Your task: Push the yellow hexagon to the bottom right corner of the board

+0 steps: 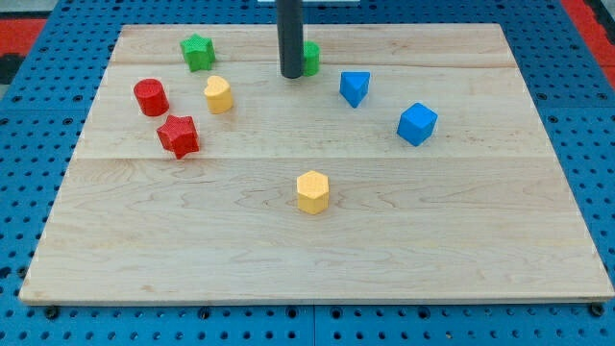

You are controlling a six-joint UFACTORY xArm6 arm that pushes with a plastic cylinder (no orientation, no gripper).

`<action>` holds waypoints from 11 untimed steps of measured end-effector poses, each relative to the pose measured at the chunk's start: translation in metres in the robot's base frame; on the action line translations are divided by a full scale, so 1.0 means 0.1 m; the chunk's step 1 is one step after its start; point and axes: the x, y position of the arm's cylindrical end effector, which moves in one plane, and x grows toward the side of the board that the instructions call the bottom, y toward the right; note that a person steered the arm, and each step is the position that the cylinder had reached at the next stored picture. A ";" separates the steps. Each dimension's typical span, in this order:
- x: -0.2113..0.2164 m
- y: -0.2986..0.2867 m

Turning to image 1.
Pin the yellow hexagon block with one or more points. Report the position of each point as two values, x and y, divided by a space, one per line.
313 191

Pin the light wooden board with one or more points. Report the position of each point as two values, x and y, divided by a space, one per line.
479 213

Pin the blue triangle block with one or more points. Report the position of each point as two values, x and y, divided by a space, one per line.
354 86

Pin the yellow heart block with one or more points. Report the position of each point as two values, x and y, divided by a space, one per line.
218 93

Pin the green cylinder block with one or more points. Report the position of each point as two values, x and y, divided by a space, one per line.
311 58

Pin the blue cube block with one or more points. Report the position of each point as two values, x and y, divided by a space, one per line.
416 124

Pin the red star block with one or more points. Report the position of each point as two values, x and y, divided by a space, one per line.
178 135

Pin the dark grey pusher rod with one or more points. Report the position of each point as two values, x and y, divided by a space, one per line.
290 37

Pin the green star block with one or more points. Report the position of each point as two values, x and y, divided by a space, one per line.
198 52

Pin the red cylinder block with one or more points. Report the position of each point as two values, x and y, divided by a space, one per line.
151 97

